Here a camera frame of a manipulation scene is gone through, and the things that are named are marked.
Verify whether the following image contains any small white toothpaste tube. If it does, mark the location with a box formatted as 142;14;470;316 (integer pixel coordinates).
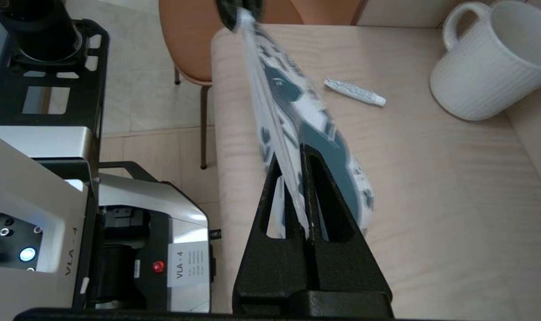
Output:
324;78;387;107

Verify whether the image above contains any white floral zip pouch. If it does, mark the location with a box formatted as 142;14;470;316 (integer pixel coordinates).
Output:
235;7;376;239

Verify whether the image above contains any pink chair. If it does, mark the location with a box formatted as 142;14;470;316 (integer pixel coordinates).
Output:
159;0;364;170

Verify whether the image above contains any black robot torso column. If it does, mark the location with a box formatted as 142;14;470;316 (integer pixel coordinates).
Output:
0;0;81;61

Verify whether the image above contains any white ribbed ceramic mug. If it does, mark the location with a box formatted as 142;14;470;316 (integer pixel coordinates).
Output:
429;0;541;122

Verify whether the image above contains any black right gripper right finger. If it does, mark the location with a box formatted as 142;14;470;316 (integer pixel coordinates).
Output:
301;143;393;313

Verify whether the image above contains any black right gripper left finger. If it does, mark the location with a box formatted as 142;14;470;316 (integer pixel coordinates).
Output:
232;160;318;315

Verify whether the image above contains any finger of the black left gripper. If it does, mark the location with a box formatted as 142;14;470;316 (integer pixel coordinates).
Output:
240;0;264;21
215;0;240;31

